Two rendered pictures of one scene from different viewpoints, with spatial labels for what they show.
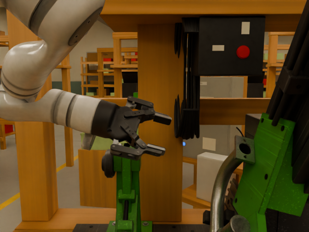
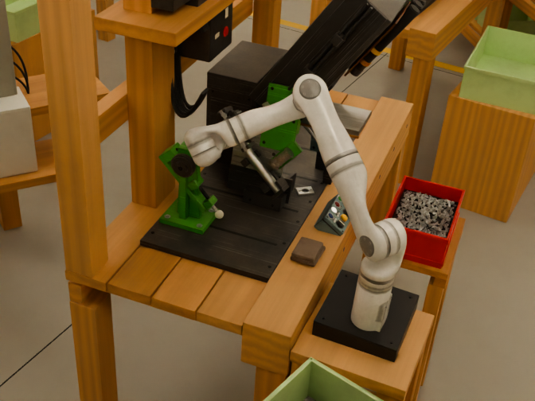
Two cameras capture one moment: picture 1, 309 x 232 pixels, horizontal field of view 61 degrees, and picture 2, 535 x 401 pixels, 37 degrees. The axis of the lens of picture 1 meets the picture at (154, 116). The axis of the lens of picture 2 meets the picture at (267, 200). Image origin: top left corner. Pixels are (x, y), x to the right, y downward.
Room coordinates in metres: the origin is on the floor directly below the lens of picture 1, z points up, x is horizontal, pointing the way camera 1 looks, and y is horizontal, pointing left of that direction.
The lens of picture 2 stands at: (-0.19, 1.91, 2.37)
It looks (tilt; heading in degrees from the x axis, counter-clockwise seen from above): 34 degrees down; 288
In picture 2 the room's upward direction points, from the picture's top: 4 degrees clockwise
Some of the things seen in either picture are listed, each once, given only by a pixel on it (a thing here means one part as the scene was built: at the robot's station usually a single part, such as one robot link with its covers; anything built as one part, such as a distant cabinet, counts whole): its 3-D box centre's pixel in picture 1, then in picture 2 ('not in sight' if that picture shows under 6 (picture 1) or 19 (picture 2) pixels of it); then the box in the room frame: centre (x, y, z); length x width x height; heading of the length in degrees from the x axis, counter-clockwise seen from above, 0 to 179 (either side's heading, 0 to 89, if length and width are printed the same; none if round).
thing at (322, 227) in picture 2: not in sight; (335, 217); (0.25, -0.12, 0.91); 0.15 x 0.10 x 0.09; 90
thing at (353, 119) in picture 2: not in sight; (309, 111); (0.45, -0.39, 1.11); 0.39 x 0.16 x 0.03; 0
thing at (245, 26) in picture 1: (225, 48); (204, 26); (0.76, -0.20, 1.42); 0.17 x 0.12 x 0.15; 90
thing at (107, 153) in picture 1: (108, 163); (182, 165); (0.68, 0.12, 1.12); 0.07 x 0.03 x 0.08; 0
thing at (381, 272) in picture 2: not in sight; (382, 251); (0.03, 0.30, 1.15); 0.09 x 0.09 x 0.17; 54
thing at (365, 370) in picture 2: not in sight; (364, 337); (0.04, 0.29, 0.83); 0.32 x 0.32 x 0.04; 88
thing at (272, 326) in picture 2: not in sight; (344, 207); (0.27, -0.31, 0.82); 1.50 x 0.14 x 0.15; 90
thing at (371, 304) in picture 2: not in sight; (372, 296); (0.03, 0.29, 0.99); 0.09 x 0.09 x 0.17; 85
